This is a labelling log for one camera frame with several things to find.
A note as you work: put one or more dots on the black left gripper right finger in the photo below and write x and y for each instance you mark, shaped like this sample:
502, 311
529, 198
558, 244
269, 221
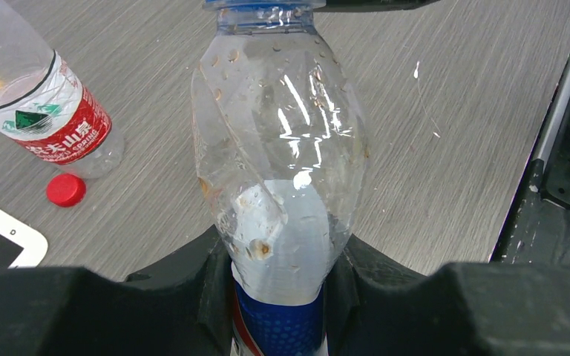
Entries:
376, 306

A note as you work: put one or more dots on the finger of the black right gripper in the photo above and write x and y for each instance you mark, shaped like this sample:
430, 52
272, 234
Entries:
373, 5

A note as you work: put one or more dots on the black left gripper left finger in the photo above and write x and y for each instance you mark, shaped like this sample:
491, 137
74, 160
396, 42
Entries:
179, 305

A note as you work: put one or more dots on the clear bottle blue label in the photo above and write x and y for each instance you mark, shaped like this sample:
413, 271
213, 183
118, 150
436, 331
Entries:
281, 153

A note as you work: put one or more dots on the red bottle cap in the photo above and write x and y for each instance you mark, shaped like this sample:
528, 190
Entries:
66, 190

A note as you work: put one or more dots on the clear bottle red label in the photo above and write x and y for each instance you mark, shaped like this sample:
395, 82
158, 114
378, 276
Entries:
45, 108

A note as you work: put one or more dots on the blue bottle cap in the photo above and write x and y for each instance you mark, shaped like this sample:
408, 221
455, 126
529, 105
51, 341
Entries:
221, 4

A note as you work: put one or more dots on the black white chessboard mat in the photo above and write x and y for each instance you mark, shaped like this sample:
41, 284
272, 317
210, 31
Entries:
20, 245

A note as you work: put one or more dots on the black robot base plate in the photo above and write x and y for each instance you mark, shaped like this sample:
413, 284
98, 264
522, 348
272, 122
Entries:
537, 228

